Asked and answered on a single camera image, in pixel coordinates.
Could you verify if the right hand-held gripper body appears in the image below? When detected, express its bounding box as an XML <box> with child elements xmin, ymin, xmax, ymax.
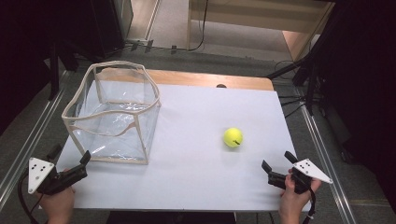
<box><xmin>267</xmin><ymin>159</ymin><xmax>333</xmax><ymax>195</ymax></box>

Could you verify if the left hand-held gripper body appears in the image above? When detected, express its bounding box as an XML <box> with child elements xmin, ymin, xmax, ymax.
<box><xmin>27</xmin><ymin>157</ymin><xmax>89</xmax><ymax>196</ymax></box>

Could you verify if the yellow tennis ball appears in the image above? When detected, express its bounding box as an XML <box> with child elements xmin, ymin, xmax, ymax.
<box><xmin>222</xmin><ymin>127</ymin><xmax>244</xmax><ymax>148</ymax></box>

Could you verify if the clear plastic box beige trim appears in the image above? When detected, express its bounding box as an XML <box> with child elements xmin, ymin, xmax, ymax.
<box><xmin>61</xmin><ymin>60</ymin><xmax>163</xmax><ymax>165</ymax></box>

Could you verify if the person's left hand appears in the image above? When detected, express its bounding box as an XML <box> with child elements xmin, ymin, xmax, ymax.
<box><xmin>35</xmin><ymin>169</ymin><xmax>76</xmax><ymax>224</ymax></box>

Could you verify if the person's right hand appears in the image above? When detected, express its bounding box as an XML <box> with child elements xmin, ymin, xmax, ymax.
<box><xmin>277</xmin><ymin>168</ymin><xmax>322</xmax><ymax>224</ymax></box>

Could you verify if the black tripod stand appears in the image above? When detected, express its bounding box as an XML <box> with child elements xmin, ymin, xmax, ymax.
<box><xmin>265</xmin><ymin>36</ymin><xmax>321</xmax><ymax>116</ymax></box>

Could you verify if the black metal stand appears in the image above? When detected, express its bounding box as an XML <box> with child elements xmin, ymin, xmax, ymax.
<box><xmin>47</xmin><ymin>41</ymin><xmax>61</xmax><ymax>101</ymax></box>

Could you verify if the black curtain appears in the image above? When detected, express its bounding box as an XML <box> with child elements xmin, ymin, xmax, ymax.
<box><xmin>0</xmin><ymin>0</ymin><xmax>104</xmax><ymax>136</ymax></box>
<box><xmin>311</xmin><ymin>0</ymin><xmax>396</xmax><ymax>206</ymax></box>

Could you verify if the dark cabinet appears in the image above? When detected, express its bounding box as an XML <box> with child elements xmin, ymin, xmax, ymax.
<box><xmin>88</xmin><ymin>0</ymin><xmax>134</xmax><ymax>62</ymax></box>

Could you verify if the light wooden furniture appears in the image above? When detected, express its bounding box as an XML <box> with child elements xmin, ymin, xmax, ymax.
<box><xmin>186</xmin><ymin>0</ymin><xmax>336</xmax><ymax>62</ymax></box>

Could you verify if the metal floor rail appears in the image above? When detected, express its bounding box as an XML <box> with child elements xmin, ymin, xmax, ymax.
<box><xmin>0</xmin><ymin>70</ymin><xmax>70</xmax><ymax>203</ymax></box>
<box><xmin>293</xmin><ymin>87</ymin><xmax>358</xmax><ymax>224</ymax></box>

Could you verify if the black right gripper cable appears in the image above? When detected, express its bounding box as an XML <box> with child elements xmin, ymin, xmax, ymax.
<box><xmin>302</xmin><ymin>188</ymin><xmax>318</xmax><ymax>224</ymax></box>

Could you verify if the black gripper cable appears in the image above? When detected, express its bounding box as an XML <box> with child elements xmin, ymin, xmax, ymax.
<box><xmin>17</xmin><ymin>172</ymin><xmax>45</xmax><ymax>224</ymax></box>
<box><xmin>302</xmin><ymin>188</ymin><xmax>318</xmax><ymax>224</ymax></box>

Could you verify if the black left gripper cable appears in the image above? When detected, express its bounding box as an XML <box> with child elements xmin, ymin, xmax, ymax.
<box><xmin>17</xmin><ymin>172</ymin><xmax>45</xmax><ymax>224</ymax></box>

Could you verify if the bundle of black floor cables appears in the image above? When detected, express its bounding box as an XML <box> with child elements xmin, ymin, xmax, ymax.
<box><xmin>274</xmin><ymin>59</ymin><xmax>307</xmax><ymax>119</ymax></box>

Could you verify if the black floor cable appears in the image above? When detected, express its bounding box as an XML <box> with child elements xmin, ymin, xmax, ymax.
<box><xmin>162</xmin><ymin>0</ymin><xmax>209</xmax><ymax>52</ymax></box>

